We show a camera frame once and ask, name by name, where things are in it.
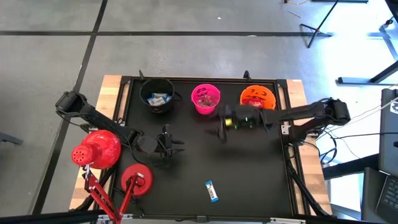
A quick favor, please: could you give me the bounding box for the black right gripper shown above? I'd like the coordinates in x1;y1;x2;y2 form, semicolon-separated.
217;104;267;144

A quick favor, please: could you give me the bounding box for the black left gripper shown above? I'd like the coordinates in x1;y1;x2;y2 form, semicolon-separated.
136;123;186;161

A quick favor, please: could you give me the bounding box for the pink pumpkin face bucket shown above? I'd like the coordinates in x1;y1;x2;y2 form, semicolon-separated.
190;83;221;116

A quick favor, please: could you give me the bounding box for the orange pumpkin face bucket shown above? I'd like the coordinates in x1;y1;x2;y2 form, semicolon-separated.
239;84;277;110

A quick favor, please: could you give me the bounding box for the black pumpkin face bucket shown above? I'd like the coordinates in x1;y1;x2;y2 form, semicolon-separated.
139;77;184;114

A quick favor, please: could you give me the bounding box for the red desk lamp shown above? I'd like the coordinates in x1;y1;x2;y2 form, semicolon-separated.
70;129;154;224

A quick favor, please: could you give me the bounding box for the black tripod stand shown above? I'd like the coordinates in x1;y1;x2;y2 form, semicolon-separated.
299;0;340;49

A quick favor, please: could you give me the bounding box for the black desk leg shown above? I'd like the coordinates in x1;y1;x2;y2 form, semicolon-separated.
337;60;398;86

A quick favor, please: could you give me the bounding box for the dark grey open laptop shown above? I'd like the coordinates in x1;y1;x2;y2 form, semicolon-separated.
360;167;398;224

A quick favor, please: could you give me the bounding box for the grey laptop with sticker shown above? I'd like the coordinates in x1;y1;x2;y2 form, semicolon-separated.
377;88;398;178

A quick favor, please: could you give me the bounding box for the dark grey stand foot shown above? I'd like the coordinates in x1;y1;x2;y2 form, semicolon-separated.
0;132;24;146

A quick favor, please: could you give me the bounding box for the grey desk leg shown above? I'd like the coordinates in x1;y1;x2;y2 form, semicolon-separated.
369;18;398;62

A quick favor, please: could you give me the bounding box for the black cable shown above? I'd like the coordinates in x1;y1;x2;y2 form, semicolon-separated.
323;132;398;141

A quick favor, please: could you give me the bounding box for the white cable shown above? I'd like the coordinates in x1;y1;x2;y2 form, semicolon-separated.
354;96;398;125

